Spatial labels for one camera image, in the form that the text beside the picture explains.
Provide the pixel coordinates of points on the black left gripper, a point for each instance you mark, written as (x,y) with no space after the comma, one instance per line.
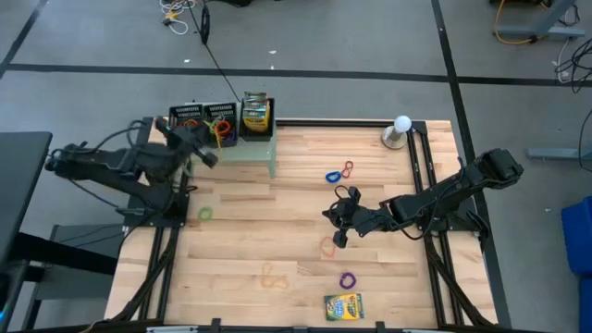
(176,157)

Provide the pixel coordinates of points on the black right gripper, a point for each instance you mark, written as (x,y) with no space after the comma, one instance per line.
(365,219)

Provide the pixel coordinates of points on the orange rubber band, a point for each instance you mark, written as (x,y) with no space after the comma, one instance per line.
(189,123)
(322,247)

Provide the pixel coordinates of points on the yellow rubber band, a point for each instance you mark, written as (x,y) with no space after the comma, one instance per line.
(263,277)
(217,145)

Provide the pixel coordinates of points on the black mesh plastic basket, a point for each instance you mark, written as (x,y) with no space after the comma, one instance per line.
(221,111)
(256,136)
(185,111)

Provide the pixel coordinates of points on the red rubber band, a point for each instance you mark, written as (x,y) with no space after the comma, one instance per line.
(347,169)

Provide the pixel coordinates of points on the green blue crayon box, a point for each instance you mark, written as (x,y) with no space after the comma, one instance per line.
(344,307)

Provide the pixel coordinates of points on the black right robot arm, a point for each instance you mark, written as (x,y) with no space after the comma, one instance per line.
(430,199)

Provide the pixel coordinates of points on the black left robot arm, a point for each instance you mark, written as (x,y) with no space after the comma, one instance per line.
(102,166)

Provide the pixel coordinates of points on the black desk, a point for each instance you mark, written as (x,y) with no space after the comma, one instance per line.
(23,185)

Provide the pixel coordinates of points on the grey desk foot bar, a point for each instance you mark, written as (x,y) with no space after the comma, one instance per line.
(555,154)

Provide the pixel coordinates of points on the black flat corner panel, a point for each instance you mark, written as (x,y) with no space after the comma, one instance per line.
(147,127)

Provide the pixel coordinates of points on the green perforated metal shelf riser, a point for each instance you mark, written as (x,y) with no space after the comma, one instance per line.
(250,152)

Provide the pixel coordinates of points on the round metal lamp base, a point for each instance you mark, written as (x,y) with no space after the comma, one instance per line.
(390,139)

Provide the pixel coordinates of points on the black stand pole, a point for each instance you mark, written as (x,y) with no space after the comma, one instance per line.
(205,23)

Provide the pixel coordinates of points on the white light bulb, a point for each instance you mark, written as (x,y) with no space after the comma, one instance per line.
(402,123)

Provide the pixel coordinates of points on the grey low cabinet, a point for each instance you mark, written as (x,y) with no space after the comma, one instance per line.
(92,231)

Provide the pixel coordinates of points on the blue plastic bin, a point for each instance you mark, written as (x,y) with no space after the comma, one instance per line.
(578,236)

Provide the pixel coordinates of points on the grey desk leg frame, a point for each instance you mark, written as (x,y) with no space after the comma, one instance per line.
(555,31)

